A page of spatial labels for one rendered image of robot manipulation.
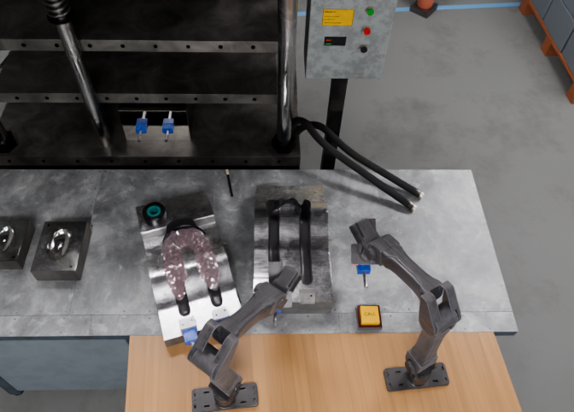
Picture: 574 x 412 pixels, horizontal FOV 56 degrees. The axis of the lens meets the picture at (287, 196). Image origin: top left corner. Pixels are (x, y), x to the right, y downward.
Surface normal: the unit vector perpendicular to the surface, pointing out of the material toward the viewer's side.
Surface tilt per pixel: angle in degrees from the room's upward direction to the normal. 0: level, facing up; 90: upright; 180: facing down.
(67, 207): 0
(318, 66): 90
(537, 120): 0
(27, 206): 0
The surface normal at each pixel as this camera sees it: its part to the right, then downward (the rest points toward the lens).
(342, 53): 0.02, 0.80
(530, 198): 0.03, -0.60
